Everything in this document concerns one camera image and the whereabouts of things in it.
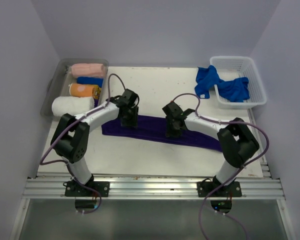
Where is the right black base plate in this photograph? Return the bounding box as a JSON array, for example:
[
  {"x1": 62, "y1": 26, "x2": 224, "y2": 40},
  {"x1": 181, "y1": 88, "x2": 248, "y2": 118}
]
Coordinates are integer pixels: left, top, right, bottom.
[{"x1": 196, "y1": 177, "x2": 243, "y2": 198}]

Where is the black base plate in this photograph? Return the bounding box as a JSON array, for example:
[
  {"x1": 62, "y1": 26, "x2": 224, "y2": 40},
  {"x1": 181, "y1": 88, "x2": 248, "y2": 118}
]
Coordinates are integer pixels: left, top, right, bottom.
[
  {"x1": 62, "y1": 180, "x2": 110, "y2": 197},
  {"x1": 196, "y1": 177, "x2": 243, "y2": 198}
]

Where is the white rolled towel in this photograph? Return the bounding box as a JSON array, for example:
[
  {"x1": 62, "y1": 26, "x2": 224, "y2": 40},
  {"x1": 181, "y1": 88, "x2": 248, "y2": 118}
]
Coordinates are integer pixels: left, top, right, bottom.
[{"x1": 51, "y1": 96, "x2": 95, "y2": 117}]

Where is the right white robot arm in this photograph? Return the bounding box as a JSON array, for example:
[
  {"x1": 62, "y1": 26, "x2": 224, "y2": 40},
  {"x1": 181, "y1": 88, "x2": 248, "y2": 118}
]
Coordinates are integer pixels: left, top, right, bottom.
[{"x1": 162, "y1": 101, "x2": 260, "y2": 197}]

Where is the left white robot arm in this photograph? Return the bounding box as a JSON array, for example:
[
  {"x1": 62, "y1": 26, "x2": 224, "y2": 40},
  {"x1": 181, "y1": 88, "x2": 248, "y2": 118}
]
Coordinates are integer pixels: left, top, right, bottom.
[{"x1": 50, "y1": 89, "x2": 140, "y2": 197}]

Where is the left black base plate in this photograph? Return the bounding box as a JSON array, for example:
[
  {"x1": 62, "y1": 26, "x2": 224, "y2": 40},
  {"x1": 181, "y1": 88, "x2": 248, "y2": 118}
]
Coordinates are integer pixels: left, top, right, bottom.
[{"x1": 62, "y1": 180, "x2": 110, "y2": 197}]

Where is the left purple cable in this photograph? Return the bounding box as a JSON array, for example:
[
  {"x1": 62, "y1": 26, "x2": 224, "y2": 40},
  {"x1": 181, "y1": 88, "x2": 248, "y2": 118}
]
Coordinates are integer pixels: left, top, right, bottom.
[{"x1": 39, "y1": 73, "x2": 127, "y2": 215}]

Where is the white plastic basket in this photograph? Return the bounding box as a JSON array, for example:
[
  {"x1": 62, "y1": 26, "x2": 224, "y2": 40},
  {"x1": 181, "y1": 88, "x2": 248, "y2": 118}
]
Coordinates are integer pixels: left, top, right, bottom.
[{"x1": 209, "y1": 56, "x2": 267, "y2": 110}]

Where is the aluminium mounting rail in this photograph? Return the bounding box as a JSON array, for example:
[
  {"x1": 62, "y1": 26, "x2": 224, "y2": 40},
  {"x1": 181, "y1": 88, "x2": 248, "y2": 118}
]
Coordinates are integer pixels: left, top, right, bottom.
[{"x1": 22, "y1": 172, "x2": 285, "y2": 200}]

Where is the pink rolled towel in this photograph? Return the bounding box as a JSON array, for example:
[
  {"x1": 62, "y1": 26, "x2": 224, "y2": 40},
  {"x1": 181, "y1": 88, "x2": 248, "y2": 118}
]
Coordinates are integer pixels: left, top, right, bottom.
[{"x1": 71, "y1": 63, "x2": 107, "y2": 78}]

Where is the orange polka dot towel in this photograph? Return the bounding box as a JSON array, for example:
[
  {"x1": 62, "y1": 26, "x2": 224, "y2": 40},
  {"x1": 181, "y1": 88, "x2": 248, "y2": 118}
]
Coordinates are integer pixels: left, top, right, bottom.
[{"x1": 69, "y1": 83, "x2": 102, "y2": 99}]

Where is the blue rolled towel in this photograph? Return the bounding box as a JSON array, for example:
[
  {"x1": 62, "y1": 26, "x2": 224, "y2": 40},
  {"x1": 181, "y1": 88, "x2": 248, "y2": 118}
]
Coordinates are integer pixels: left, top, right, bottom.
[{"x1": 76, "y1": 76, "x2": 104, "y2": 88}]

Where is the grey plastic tray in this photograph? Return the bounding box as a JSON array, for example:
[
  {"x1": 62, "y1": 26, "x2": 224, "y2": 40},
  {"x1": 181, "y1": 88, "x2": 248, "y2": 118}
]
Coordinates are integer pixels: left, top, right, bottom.
[{"x1": 40, "y1": 58, "x2": 109, "y2": 120}]

